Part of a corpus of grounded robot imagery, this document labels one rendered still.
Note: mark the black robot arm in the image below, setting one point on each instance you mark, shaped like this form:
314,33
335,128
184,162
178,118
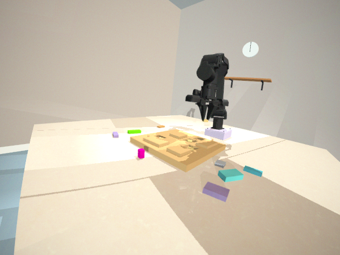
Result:
213,68

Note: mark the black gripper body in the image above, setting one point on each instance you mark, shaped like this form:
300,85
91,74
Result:
208,92

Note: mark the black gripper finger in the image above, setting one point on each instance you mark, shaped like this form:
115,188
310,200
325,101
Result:
211,110
203,109

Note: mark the magenta block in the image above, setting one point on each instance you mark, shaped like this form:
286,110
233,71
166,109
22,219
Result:
141,153

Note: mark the teal flat bar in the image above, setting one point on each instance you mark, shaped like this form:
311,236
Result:
253,171

